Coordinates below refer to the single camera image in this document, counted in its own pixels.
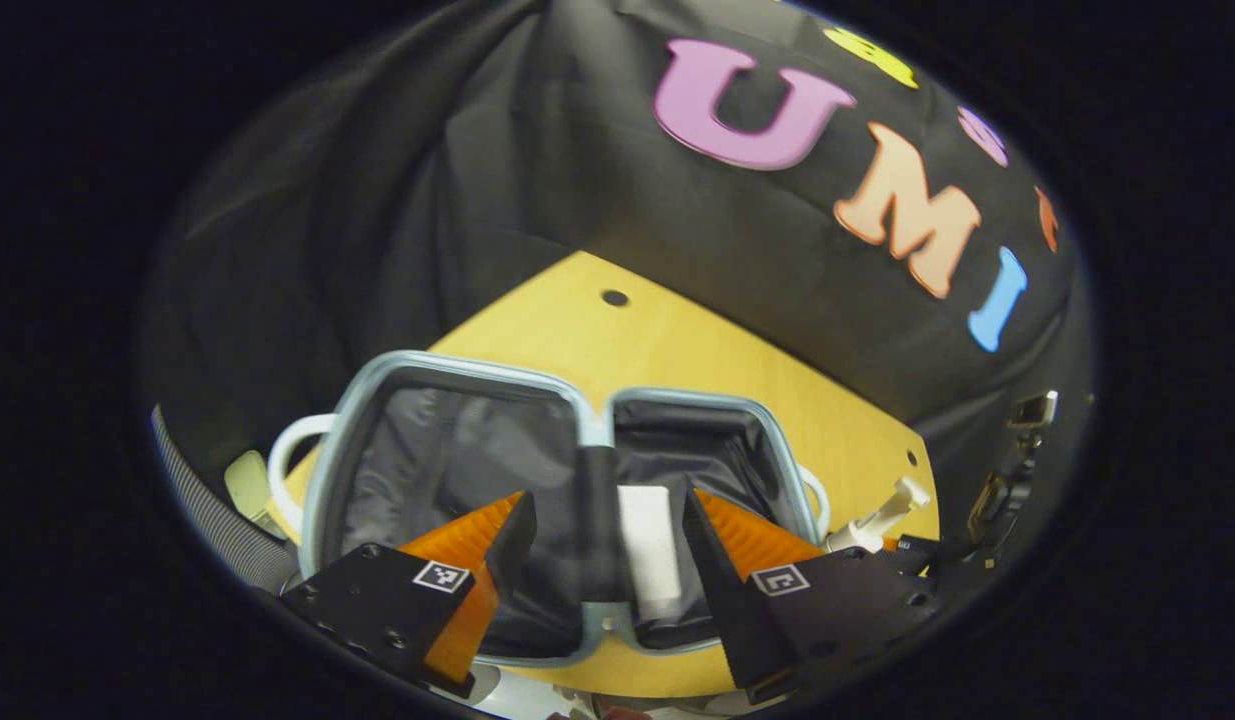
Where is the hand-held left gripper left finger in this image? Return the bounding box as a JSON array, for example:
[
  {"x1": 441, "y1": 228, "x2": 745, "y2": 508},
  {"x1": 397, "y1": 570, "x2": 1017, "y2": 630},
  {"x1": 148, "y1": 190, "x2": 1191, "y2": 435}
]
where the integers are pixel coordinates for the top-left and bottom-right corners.
[{"x1": 277, "y1": 490, "x2": 538, "y2": 699}]

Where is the pale green box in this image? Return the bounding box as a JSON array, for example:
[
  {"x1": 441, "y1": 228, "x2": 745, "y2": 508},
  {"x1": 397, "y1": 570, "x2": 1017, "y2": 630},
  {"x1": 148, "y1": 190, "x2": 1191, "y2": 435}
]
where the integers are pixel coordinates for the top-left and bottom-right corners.
[{"x1": 224, "y1": 450, "x2": 283, "y2": 536}]

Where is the grey striped fabric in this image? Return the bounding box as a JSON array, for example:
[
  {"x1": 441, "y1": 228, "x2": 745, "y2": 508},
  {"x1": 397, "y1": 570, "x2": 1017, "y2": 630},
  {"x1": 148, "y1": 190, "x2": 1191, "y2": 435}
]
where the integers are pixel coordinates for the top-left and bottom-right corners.
[{"x1": 149, "y1": 403, "x2": 303, "y2": 593}]

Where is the white skin care tube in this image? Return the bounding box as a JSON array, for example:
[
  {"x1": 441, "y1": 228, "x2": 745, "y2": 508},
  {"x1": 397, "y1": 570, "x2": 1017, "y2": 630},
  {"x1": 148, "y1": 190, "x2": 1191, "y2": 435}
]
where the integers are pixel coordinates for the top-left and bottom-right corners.
[{"x1": 617, "y1": 485, "x2": 683, "y2": 621}]

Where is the white pump bottle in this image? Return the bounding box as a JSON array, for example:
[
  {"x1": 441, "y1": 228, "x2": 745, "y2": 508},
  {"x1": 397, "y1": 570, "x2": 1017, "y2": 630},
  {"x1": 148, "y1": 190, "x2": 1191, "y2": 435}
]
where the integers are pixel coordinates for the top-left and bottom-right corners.
[{"x1": 825, "y1": 475, "x2": 933, "y2": 556}]

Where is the light blue suitcase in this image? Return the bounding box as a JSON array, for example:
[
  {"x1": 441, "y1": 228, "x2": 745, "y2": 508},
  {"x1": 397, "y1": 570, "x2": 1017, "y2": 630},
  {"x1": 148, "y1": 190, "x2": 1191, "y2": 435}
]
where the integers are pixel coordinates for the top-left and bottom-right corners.
[{"x1": 267, "y1": 350, "x2": 833, "y2": 669}]

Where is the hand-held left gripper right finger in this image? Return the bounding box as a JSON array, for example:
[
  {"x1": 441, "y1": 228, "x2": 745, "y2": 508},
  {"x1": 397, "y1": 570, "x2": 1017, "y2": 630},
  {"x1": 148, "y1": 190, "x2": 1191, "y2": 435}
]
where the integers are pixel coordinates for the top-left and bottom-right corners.
[{"x1": 682, "y1": 488, "x2": 943, "y2": 706}]

